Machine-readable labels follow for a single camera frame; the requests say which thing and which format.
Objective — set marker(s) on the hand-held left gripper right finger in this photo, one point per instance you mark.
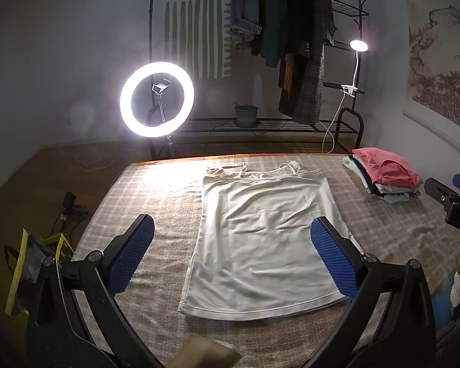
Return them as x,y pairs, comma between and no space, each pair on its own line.
335,260

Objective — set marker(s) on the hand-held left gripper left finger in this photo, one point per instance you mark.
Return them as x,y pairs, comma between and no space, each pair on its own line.
132,253

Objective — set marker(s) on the white camisole top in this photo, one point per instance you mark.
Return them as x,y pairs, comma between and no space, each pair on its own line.
260,237

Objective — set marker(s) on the black metal clothes rack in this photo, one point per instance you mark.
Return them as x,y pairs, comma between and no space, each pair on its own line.
361,128

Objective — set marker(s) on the light grey folded garment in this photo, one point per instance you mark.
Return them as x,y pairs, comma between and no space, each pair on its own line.
396,196

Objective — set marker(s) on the pink folded garment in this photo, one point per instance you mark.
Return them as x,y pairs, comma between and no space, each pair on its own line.
387,168

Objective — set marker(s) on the plaid beige blanket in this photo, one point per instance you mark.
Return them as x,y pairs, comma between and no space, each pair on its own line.
157,191

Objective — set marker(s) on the black folded garment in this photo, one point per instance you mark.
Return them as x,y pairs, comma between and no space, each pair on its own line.
371,186

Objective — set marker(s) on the small black device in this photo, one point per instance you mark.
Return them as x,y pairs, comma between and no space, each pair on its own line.
69,203

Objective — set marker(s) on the white folded garment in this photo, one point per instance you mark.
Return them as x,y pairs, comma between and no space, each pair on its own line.
354,168

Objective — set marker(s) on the yellow green bag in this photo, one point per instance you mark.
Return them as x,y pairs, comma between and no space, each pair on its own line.
19,276

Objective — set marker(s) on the beige cloth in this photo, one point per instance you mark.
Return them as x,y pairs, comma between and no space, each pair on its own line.
203,352

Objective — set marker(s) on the white clip lamp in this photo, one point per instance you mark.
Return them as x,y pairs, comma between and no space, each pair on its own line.
359,45

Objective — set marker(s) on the grey plaid coat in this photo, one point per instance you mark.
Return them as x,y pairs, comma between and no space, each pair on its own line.
310,84

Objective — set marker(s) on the potted plant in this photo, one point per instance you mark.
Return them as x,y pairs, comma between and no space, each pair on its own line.
246,117

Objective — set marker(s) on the phone holder on gooseneck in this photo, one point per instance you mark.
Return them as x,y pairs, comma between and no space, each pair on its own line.
161,86

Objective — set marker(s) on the yellow scarf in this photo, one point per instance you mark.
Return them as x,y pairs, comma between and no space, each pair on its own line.
288,73

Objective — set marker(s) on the black coat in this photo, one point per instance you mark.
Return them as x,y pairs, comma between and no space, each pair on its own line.
297,7

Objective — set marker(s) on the dark green jacket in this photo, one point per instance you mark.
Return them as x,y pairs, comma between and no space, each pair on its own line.
272,19

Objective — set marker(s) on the blue denim jacket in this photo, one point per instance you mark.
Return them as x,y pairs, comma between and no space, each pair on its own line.
245,7

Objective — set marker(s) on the landscape wall tapestry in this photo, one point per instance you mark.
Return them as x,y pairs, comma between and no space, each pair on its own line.
444,65

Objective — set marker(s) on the green striped wall hanging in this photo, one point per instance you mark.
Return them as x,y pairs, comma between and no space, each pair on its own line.
191,38

